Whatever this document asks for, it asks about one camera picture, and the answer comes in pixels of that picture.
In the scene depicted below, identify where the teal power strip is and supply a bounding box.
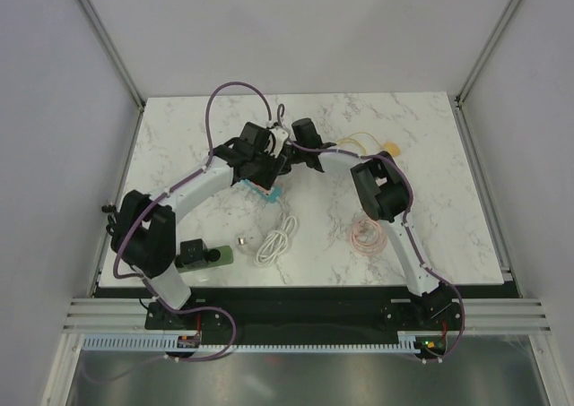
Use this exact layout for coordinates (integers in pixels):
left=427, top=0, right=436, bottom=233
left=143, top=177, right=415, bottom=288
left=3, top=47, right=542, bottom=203
left=241, top=179, right=283, bottom=203

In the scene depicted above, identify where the pink cube socket adapter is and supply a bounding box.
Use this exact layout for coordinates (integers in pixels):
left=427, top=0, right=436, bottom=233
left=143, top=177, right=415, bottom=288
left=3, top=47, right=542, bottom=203
left=246, top=180, right=275, bottom=197

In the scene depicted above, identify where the yellow charger cable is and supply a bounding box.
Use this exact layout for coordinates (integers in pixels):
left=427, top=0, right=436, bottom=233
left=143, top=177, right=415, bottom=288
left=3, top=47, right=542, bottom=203
left=335, top=131, right=387, bottom=150

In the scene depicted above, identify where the yellow charger plug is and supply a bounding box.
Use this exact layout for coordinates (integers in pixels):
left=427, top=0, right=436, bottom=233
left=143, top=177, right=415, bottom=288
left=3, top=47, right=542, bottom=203
left=383, top=142, right=402, bottom=158

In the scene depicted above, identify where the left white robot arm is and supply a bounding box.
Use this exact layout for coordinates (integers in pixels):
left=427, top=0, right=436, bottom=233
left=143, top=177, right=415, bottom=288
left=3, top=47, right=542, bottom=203
left=109, top=123, right=289, bottom=328

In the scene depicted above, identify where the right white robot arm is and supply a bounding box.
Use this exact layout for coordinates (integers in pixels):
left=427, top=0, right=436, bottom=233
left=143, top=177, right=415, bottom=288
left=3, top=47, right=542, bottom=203
left=290, top=118, right=451, bottom=329

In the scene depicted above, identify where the green power strip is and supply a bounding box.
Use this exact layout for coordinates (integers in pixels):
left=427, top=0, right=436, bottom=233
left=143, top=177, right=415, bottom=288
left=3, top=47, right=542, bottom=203
left=175, top=246, right=234, bottom=272

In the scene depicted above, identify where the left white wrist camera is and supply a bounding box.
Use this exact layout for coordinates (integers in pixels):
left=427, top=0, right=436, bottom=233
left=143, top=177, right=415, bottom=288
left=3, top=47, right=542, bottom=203
left=268, top=125, right=290, bottom=158

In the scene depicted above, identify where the white coiled power cable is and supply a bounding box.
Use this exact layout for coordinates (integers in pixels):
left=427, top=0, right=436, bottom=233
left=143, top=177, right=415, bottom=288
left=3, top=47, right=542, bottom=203
left=236, top=197, right=300, bottom=267

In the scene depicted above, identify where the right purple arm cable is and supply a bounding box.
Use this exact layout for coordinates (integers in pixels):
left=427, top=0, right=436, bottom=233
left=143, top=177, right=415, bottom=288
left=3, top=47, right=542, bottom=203
left=275, top=104, right=467, bottom=366

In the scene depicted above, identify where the pink coiled socket cable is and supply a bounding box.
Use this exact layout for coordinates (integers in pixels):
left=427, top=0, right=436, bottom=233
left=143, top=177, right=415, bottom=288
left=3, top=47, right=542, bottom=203
left=349, top=217, right=388, bottom=255

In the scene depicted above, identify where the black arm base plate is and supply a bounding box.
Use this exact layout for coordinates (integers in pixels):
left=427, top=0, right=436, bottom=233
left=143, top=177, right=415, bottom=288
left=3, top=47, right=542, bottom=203
left=144, top=287, right=462, bottom=344

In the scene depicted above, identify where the white slotted cable duct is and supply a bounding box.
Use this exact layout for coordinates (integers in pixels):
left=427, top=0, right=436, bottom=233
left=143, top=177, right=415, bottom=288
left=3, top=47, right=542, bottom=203
left=82, top=333, right=445, bottom=354

